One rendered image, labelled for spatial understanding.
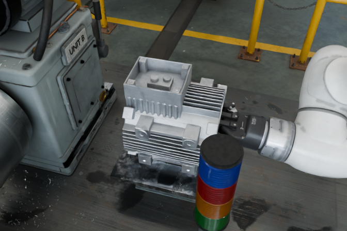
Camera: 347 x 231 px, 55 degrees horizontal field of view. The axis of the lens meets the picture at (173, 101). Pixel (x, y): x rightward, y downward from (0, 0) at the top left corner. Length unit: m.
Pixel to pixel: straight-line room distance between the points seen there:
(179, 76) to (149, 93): 0.10
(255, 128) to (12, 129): 0.50
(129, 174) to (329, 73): 0.49
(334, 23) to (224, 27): 1.01
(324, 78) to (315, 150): 0.15
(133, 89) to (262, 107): 0.58
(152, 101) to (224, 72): 1.91
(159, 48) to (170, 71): 1.99
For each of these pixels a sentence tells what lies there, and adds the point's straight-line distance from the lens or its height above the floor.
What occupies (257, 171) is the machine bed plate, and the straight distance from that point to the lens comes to 0.97.
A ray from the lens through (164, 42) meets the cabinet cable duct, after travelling 2.81.
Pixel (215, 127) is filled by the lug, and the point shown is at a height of 1.09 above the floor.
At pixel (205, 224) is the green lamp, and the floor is 1.05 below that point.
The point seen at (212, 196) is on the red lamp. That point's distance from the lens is 0.51.
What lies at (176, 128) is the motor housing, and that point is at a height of 1.06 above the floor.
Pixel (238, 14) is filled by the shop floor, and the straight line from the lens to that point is 3.32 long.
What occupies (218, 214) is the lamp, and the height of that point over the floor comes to 1.09.
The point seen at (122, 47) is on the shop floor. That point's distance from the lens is 2.83.
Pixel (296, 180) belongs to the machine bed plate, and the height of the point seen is 0.80.
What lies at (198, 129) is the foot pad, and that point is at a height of 1.07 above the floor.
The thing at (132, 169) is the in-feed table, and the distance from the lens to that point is 0.81.
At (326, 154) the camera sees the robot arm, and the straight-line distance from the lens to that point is 0.74.
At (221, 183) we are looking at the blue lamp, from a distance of 0.48.
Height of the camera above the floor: 1.58
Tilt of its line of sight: 43 degrees down
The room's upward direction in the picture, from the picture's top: straight up
